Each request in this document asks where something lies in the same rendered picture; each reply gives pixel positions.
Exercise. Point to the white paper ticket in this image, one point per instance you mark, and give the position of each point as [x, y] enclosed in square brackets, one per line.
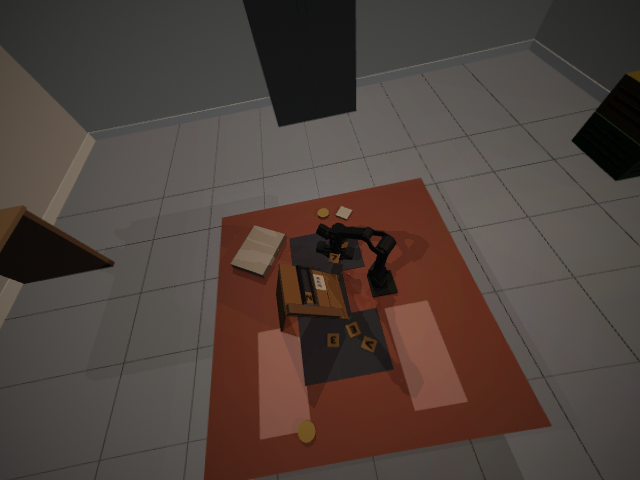
[319, 282]

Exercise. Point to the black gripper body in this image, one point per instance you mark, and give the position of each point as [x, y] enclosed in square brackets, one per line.
[347, 252]

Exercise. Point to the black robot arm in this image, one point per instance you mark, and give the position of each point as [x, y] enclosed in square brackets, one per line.
[339, 233]

